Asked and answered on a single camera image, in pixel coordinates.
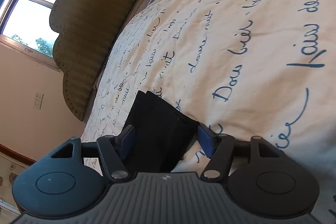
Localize black pants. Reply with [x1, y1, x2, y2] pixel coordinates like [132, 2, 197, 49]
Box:
[122, 91, 199, 173]

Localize white script-print duvet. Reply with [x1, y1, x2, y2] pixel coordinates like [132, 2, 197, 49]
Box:
[82, 0, 335, 223]

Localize white wardrobe with wood trim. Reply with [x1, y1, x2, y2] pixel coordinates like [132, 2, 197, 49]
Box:
[0, 144, 35, 223]

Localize olive green scalloped headboard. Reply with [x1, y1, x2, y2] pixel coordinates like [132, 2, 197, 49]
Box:
[49, 0, 137, 121]

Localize window with white frame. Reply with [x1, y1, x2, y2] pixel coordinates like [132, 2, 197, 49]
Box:
[0, 0, 87, 71]

